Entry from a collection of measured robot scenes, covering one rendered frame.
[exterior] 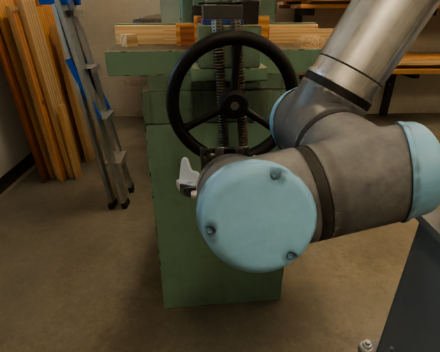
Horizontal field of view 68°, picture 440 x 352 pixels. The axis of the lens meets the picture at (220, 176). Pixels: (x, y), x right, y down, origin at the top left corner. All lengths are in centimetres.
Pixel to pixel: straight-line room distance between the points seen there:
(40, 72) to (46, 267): 110
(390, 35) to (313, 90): 9
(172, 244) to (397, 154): 90
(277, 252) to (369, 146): 12
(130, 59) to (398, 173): 72
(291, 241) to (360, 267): 132
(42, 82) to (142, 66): 135
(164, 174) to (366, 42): 70
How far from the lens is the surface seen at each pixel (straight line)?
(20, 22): 217
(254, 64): 80
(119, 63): 90
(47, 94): 220
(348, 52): 41
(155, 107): 91
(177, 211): 104
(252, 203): 25
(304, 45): 96
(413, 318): 104
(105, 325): 133
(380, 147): 31
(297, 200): 25
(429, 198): 33
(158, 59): 88
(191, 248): 113
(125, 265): 153
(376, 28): 41
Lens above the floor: 99
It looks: 27 degrees down
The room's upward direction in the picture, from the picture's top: straight up
